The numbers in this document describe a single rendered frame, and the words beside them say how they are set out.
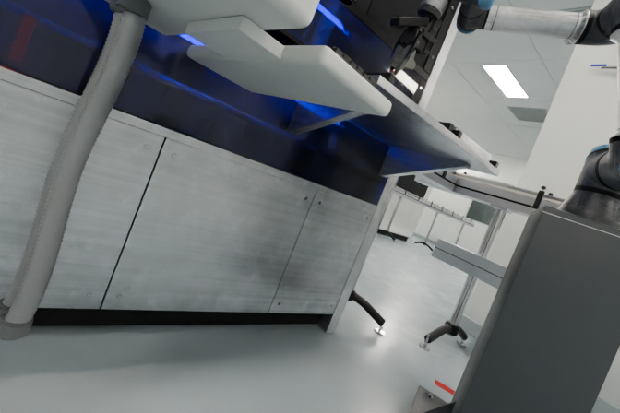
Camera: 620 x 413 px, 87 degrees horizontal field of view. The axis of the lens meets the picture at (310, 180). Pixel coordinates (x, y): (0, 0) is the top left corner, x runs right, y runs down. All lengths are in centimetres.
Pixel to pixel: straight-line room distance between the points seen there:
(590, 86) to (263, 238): 238
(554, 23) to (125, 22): 115
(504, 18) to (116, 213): 127
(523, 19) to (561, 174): 154
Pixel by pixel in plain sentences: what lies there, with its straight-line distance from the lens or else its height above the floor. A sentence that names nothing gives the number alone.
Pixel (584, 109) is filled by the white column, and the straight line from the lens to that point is 281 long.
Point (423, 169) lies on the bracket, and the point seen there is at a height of 80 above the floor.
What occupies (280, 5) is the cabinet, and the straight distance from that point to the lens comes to 44.
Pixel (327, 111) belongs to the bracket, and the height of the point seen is 81.
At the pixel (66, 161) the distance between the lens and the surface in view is 68.
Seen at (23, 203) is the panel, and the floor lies 34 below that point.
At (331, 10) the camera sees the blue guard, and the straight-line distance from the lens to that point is 118.
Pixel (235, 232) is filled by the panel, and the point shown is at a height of 36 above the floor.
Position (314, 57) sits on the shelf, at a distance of 48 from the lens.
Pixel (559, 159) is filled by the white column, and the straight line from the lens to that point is 270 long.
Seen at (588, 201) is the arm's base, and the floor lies 84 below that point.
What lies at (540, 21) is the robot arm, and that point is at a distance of 131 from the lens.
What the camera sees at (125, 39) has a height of 73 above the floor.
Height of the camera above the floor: 63
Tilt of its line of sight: 1 degrees down
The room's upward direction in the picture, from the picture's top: 22 degrees clockwise
